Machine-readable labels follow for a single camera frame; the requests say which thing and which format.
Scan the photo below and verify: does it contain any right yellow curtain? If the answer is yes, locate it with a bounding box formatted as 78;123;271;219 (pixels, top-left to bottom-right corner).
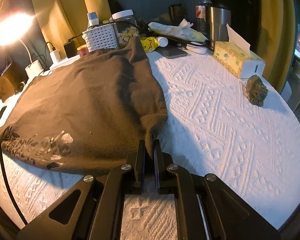
257;0;296;93

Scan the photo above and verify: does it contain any white usb charger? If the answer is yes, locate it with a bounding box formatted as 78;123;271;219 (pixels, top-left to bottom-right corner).
50;49;61;64

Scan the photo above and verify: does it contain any stainless steel tumbler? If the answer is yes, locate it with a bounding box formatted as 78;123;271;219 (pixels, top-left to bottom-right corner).
206;5;231;50

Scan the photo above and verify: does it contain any yellow tissue box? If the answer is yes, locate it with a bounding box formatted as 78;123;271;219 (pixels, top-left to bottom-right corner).
213;24;266;80

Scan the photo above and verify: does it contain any white desk lamp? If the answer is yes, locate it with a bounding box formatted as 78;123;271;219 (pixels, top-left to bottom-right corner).
0;12;44;79

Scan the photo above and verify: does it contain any red tin can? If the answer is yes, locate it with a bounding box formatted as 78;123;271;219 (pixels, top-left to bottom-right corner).
77;44;89;57

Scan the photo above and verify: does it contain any wet wipes pack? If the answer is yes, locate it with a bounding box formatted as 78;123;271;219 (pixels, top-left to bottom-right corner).
148;19;207;43

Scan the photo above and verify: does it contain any white spray bottle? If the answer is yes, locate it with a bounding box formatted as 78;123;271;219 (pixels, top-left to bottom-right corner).
87;11;99;27

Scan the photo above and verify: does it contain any yellow snack bag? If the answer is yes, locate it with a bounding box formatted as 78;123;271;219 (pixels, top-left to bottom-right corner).
140;37;160;53

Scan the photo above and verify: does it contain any yellow curtain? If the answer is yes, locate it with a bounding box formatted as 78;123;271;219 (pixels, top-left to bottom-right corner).
257;0;296;93
32;0;111;57

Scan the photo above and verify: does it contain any white perforated plastic basket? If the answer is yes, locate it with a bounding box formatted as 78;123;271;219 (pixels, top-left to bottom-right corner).
82;23;119;52

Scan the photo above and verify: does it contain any dark stone figurine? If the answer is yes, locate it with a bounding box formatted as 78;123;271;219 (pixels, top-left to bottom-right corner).
245;75;268;107

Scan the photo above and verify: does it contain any brown cardboard box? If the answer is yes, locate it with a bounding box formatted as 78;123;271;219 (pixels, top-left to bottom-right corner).
0;71;26;102

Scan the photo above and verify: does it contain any white textured table cloth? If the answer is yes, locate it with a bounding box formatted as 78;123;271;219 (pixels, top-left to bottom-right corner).
0;52;300;239

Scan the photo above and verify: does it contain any white power strip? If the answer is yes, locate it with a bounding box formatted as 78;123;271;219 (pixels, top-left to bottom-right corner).
50;55;80;71

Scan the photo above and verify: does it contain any black power adapter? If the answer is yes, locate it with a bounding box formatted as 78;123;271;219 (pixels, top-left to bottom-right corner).
63;40;77;59

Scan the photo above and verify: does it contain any brown t-shirt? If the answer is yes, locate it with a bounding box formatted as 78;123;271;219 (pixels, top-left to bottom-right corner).
0;37;168;174

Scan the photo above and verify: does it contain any black smartphone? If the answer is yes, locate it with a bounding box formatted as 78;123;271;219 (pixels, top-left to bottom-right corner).
155;45;187;59

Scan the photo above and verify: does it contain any clear water bottle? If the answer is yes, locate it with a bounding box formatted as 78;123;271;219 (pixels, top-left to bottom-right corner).
196;0;212;35

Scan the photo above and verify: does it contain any glass jar white lid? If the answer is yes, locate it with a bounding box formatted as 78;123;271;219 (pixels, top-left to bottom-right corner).
110;9;139;48

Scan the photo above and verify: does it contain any small white pill bottle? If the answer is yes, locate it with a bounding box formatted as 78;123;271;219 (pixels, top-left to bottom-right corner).
156;36;168;48

